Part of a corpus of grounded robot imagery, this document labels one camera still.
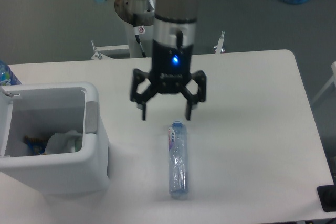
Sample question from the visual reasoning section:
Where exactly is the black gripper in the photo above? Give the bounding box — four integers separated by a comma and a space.
130, 40, 207, 121

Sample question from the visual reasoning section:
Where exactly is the clear plastic water bottle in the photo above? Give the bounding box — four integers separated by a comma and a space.
168, 121, 189, 200

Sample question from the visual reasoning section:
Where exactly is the white plastic wrapper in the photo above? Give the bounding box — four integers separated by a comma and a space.
44, 130, 83, 155

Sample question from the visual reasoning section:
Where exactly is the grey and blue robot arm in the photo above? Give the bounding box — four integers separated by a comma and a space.
98, 0, 207, 120

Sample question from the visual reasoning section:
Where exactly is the white trash can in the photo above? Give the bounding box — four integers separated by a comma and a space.
1, 82, 110, 194

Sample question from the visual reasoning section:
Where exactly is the blue snack wrapper in bin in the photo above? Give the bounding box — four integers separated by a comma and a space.
24, 136, 48, 155

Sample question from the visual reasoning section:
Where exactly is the blue labelled bottle at left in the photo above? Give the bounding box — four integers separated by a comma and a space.
0, 61, 22, 86

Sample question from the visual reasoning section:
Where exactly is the black device at table edge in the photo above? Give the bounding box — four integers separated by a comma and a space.
317, 185, 335, 212

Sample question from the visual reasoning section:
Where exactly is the black cable on pedestal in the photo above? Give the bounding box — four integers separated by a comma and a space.
132, 13, 147, 58

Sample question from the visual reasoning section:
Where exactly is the white pedestal base frame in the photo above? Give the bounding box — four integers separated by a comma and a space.
90, 31, 226, 61

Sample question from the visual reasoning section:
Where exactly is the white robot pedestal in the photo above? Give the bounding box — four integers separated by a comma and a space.
114, 0, 155, 57

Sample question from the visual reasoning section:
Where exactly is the white frame at right edge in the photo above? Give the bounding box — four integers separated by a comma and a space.
311, 61, 335, 108

